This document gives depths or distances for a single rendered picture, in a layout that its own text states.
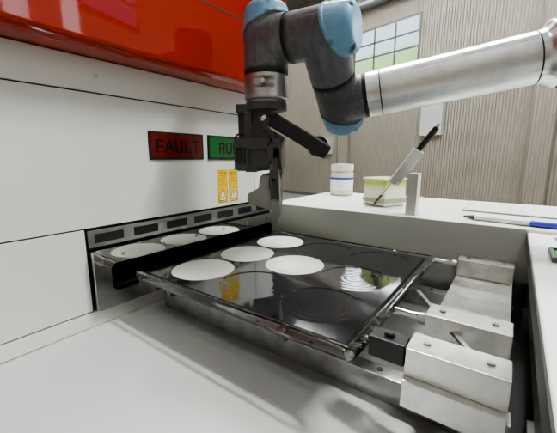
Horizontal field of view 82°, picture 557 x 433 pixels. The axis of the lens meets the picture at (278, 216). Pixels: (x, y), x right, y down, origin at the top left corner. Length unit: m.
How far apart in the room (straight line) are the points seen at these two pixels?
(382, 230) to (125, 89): 0.54
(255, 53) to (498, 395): 0.52
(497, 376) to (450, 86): 0.42
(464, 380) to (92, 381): 0.39
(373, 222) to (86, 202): 0.52
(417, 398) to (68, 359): 0.42
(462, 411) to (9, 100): 0.58
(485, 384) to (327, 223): 0.50
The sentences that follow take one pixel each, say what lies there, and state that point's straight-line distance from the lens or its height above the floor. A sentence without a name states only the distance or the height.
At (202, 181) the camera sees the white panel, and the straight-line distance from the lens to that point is 0.67.
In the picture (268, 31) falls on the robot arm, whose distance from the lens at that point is 0.57.
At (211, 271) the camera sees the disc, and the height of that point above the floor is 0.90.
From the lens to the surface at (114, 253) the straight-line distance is 0.57.
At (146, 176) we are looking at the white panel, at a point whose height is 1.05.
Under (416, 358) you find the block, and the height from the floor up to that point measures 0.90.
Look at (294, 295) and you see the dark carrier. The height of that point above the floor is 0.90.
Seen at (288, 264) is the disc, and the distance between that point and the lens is 0.56.
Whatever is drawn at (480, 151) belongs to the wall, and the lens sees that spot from 7.14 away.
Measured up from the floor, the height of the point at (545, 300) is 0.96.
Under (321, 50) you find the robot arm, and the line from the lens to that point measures 0.54.
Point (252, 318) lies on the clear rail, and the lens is 0.39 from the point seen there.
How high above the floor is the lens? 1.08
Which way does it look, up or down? 10 degrees down
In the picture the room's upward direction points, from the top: straight up
